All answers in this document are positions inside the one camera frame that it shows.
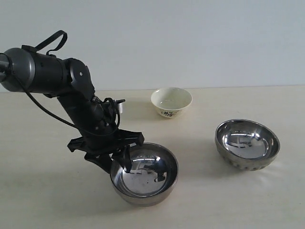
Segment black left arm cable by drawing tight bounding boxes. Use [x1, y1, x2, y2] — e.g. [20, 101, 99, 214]
[0, 30, 120, 134]

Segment smooth steel bowl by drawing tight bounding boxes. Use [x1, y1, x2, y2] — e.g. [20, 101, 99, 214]
[110, 143, 179, 207]

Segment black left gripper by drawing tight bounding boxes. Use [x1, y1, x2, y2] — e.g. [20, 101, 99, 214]
[67, 129, 144, 174]

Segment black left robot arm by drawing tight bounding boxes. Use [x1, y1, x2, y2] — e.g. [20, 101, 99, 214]
[0, 47, 144, 172]

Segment cream floral ceramic bowl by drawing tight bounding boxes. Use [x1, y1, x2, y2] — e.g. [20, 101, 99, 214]
[151, 87, 193, 118]

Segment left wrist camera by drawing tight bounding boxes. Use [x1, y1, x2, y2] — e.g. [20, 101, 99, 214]
[114, 99, 126, 114]

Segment ribbed steel bowl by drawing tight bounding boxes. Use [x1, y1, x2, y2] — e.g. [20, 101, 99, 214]
[214, 119, 281, 171]

